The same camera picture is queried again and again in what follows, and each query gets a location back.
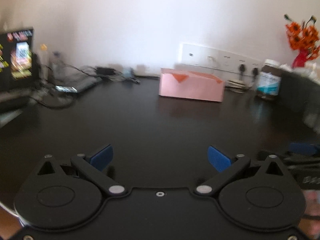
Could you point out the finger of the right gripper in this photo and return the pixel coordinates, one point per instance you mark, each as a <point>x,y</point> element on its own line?
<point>303,148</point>

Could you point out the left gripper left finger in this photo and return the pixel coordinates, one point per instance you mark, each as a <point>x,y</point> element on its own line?
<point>91,167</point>

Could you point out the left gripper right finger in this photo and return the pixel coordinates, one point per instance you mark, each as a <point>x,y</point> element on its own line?
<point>227,169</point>

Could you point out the pink cardboard box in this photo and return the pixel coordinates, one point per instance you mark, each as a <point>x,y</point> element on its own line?
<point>185,84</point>

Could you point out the brown supplement bottle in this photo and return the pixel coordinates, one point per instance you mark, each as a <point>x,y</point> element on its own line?
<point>269,80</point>

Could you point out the black smartphone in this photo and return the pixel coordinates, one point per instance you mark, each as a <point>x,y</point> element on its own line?
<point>78,86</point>

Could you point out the red vase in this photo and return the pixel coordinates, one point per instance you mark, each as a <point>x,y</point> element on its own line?
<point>301,59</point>

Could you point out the black plug right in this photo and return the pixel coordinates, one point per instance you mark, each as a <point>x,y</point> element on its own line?
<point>255,73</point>

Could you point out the black plug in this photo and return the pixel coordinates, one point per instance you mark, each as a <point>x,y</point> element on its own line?
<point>242,69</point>
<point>255,73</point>

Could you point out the black power adapter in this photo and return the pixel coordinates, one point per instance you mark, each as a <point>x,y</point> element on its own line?
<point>105,71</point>

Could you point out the black plug left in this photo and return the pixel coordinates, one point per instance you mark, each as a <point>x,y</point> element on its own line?
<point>242,69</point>

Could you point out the light blue charger plug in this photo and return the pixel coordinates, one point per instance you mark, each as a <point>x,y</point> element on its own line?
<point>128,73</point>

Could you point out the small clear bottle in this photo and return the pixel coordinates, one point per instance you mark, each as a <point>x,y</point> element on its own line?
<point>57,66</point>

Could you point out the orange artificial flowers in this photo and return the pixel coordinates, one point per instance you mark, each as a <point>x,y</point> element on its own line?
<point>303,36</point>

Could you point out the dark monitor screen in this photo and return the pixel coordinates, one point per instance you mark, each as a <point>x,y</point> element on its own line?
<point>17,59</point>

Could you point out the white wall socket panel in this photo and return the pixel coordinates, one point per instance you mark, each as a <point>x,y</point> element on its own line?
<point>213,61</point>

